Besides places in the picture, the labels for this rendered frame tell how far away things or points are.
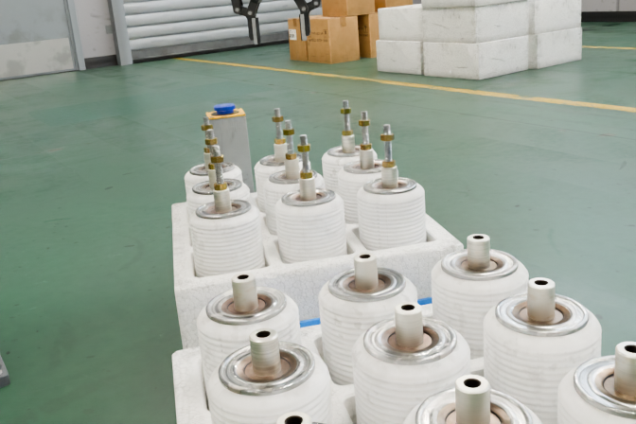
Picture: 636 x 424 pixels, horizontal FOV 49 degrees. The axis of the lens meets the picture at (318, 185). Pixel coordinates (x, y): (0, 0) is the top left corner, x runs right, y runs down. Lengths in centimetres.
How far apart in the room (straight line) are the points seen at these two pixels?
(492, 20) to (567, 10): 56
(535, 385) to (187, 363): 34
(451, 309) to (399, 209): 29
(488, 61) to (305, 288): 287
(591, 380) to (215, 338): 31
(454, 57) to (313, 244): 288
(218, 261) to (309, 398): 43
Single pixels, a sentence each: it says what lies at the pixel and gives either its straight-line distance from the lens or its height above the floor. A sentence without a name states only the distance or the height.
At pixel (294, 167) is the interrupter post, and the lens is 108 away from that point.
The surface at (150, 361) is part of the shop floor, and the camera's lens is 115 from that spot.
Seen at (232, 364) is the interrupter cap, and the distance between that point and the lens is 58.
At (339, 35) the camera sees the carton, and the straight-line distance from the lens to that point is 485.
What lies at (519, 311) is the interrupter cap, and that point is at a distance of 64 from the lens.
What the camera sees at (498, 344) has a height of 24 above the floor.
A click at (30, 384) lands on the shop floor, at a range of 117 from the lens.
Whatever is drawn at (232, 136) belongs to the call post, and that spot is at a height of 27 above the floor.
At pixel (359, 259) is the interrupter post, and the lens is 67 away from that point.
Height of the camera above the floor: 54
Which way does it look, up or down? 16 degrees down
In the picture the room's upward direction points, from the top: 5 degrees counter-clockwise
